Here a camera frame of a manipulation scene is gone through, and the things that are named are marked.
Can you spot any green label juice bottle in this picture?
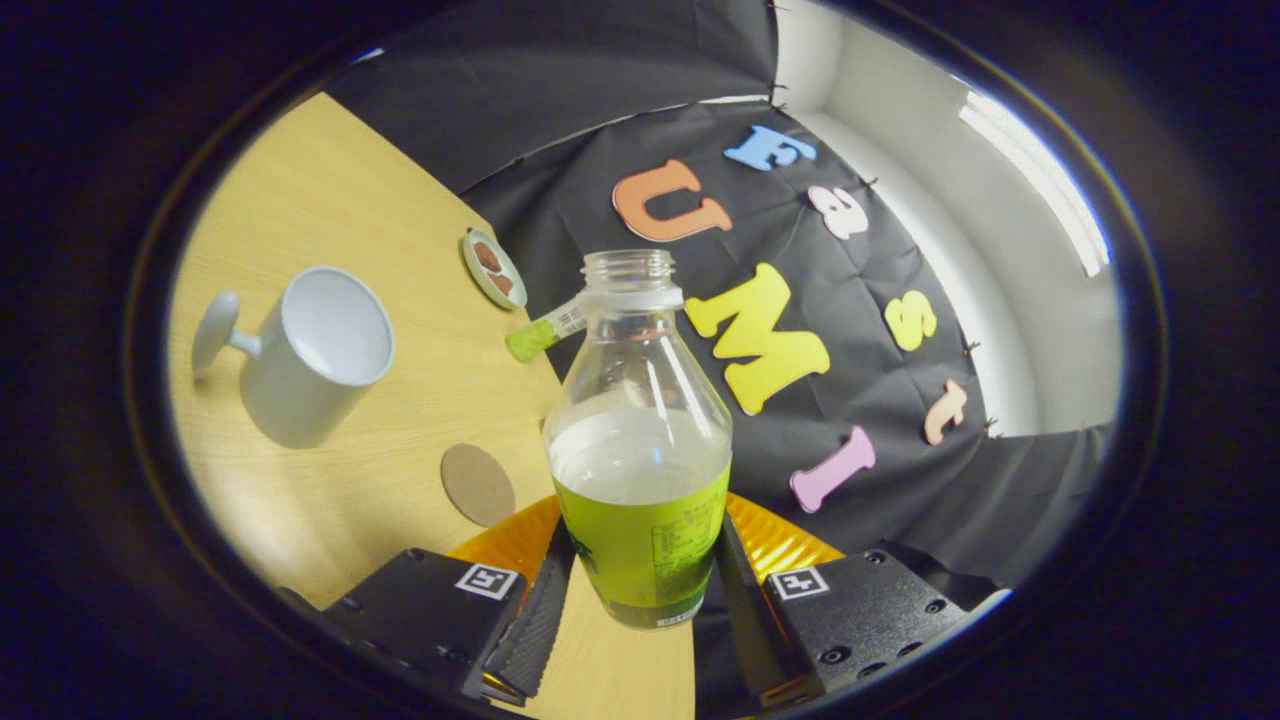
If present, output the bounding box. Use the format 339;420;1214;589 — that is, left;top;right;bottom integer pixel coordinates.
543;249;734;631

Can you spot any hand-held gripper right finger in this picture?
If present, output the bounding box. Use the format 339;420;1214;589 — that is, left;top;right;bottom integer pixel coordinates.
714;492;973;707

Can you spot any round brown coaster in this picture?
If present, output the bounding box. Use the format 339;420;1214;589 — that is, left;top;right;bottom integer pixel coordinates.
441;443;517;528

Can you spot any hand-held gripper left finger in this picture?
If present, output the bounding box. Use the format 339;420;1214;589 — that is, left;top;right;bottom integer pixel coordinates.
320;495;577;703

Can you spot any wooden table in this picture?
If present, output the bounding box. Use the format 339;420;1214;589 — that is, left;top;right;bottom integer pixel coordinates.
165;92;698;720

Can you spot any pale green plate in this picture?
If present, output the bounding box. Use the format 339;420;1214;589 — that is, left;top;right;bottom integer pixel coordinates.
462;228;528;311

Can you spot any slim green drink bottle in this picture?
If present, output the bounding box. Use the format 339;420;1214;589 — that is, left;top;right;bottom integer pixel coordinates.
505;295;591;363

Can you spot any ceiling light panel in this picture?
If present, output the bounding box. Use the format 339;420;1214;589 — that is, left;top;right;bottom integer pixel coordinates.
958;90;1111;279

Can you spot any white cup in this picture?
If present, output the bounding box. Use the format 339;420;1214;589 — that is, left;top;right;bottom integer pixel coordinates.
190;265;397;450

